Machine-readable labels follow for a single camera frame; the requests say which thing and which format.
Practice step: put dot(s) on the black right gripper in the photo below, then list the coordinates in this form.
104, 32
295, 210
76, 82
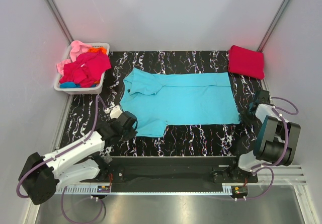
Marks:
245, 119

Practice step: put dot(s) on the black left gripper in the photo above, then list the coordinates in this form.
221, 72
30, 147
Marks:
132, 134

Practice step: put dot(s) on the cyan t shirt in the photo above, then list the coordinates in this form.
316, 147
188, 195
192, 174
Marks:
159, 100

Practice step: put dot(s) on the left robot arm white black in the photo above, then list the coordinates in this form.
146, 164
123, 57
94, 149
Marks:
42, 176

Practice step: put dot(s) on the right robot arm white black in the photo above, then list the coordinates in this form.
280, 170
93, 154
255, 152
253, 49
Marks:
277, 139

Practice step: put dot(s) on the folded red t shirt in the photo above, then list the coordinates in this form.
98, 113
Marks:
246, 62

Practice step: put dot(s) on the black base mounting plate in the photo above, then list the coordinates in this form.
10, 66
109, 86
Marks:
174, 174

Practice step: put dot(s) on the magenta t shirt in basket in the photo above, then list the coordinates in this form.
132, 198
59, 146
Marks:
86, 70

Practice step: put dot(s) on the blue t shirt in basket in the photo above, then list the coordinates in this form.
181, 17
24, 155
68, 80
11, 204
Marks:
72, 85

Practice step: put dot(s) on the orange t shirt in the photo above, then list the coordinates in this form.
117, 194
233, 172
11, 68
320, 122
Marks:
97, 49

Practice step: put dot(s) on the light pink t shirt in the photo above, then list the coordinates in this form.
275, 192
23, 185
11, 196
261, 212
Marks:
77, 48

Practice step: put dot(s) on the white plastic laundry basket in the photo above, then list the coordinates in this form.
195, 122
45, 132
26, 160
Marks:
78, 91

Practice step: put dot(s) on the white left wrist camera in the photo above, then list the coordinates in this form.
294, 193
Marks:
113, 112

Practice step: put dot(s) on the aluminium frame rail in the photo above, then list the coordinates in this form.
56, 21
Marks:
290, 175

